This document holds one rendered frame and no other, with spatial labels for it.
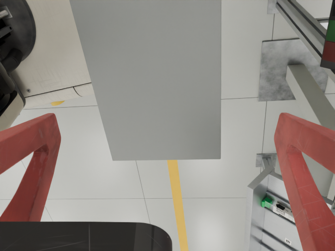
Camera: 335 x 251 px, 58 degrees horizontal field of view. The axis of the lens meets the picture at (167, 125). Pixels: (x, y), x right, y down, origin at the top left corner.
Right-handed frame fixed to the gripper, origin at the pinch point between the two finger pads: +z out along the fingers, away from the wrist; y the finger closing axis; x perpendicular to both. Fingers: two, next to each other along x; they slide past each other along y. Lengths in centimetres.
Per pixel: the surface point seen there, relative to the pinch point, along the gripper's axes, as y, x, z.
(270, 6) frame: -35, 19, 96
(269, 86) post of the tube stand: -40, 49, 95
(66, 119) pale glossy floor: 46, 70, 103
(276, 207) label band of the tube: -18.2, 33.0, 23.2
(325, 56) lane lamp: -23.3, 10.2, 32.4
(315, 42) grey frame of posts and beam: -32, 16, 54
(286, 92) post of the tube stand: -47, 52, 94
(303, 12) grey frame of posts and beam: -37, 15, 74
